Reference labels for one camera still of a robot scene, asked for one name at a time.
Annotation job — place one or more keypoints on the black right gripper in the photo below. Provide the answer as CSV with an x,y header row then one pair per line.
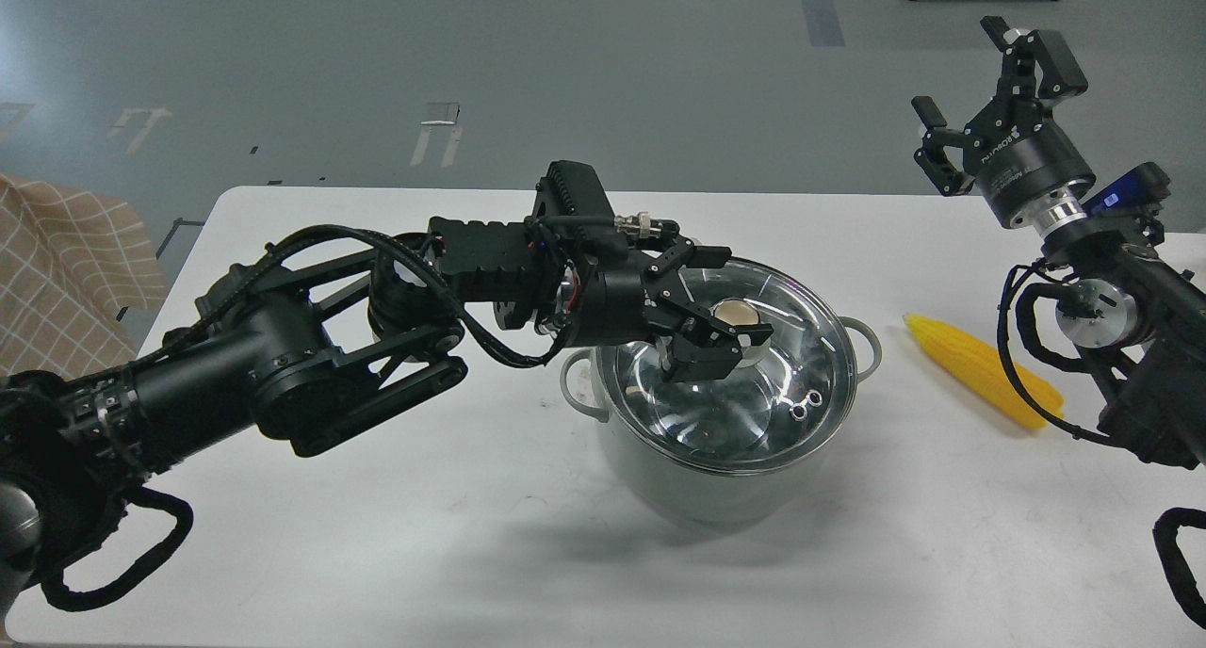
x,y
1016,154

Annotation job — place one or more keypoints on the beige checkered cloth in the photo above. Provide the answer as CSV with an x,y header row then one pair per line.
x,y
70,261

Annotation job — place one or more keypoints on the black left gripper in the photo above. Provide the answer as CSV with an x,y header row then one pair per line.
x,y
639,300

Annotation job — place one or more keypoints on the glass pot lid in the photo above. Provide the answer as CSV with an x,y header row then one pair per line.
x,y
774,408

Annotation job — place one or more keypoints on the yellow corn cob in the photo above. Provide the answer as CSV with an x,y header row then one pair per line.
x,y
975,364

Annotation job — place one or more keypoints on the grey steel cooking pot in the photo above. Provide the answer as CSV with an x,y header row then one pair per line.
x,y
673,490

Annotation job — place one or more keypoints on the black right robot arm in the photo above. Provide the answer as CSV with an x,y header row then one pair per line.
x,y
1100,300

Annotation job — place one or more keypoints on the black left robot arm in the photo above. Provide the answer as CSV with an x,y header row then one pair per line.
x,y
332,332

